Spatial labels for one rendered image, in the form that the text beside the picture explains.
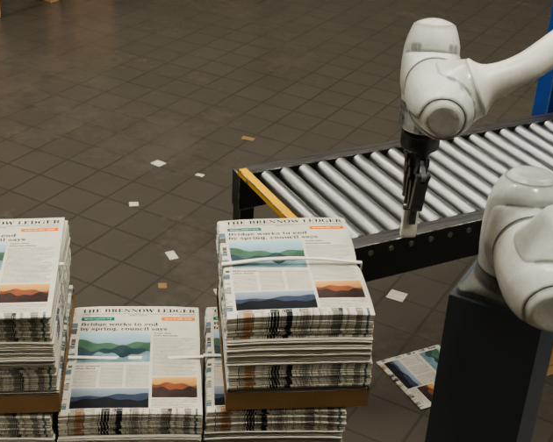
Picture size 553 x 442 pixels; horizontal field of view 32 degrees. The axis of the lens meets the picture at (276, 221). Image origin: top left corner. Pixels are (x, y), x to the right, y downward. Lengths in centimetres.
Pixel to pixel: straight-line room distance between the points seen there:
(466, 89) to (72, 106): 399
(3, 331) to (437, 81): 90
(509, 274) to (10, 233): 101
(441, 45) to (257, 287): 58
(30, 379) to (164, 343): 35
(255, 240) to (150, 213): 231
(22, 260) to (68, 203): 245
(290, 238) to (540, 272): 57
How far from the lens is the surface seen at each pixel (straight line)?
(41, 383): 192
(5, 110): 543
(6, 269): 197
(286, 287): 190
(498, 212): 195
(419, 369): 347
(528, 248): 179
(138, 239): 413
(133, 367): 207
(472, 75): 165
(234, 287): 189
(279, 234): 207
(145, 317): 221
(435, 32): 176
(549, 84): 375
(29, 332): 185
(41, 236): 206
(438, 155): 314
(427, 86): 163
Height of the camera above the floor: 210
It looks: 29 degrees down
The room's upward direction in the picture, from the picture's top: 3 degrees clockwise
